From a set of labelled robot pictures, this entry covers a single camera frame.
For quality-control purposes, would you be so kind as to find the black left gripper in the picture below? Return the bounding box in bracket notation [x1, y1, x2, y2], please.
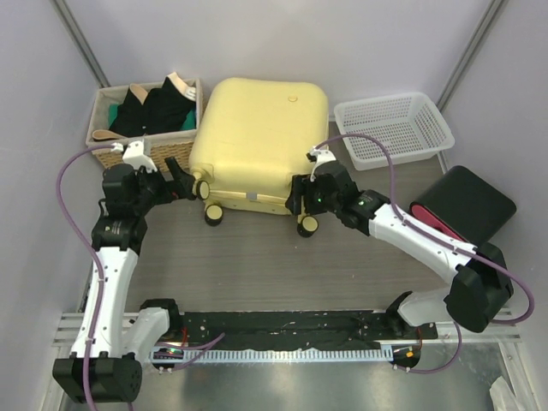
[133, 157, 194, 214]

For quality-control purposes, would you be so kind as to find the yellow hard-shell suitcase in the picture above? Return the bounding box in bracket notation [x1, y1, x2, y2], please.
[188, 77, 329, 237]

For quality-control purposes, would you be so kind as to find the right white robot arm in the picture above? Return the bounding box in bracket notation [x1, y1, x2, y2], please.
[286, 162, 514, 338]

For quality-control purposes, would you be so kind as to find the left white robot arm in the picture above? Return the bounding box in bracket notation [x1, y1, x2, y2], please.
[52, 157, 196, 410]

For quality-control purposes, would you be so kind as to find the black clothing in basket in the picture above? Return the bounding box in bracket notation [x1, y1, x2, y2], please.
[109, 77, 196, 138]

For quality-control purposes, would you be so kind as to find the beige item with white tag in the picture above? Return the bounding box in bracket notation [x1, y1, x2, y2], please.
[166, 72, 197, 102]

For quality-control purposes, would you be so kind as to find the beige shoe insole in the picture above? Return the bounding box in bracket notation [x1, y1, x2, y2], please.
[92, 129, 126, 141]

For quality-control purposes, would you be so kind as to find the green cloth in basket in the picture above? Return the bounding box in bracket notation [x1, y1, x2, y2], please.
[108, 104, 197, 131]

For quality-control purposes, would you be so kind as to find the white plastic mesh basket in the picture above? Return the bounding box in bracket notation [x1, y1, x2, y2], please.
[334, 92, 455, 171]

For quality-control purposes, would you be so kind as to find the black and pink drawer box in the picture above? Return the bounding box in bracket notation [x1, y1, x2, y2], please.
[409, 165, 517, 261]

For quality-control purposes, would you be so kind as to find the crumpled white plastic bag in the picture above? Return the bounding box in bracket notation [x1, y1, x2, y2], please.
[489, 377, 521, 411]

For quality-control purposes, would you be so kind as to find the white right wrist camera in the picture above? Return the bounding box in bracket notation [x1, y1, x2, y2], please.
[307, 147, 337, 182]

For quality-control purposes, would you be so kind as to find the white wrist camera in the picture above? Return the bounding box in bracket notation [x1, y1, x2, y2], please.
[307, 147, 337, 182]
[109, 139, 158, 173]

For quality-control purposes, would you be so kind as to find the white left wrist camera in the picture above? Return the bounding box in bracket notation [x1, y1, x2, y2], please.
[109, 139, 158, 173]

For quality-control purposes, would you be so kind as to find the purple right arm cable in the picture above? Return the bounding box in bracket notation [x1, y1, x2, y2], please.
[314, 134, 536, 373]

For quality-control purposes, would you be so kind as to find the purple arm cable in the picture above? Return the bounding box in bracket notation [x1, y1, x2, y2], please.
[57, 143, 226, 411]
[314, 134, 536, 373]

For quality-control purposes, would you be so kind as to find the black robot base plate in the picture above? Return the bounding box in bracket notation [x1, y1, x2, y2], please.
[171, 310, 438, 351]

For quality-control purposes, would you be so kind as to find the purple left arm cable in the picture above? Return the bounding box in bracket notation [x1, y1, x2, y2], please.
[57, 143, 226, 411]

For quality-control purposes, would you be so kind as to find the white slotted cable duct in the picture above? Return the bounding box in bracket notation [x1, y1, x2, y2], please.
[139, 345, 393, 368]

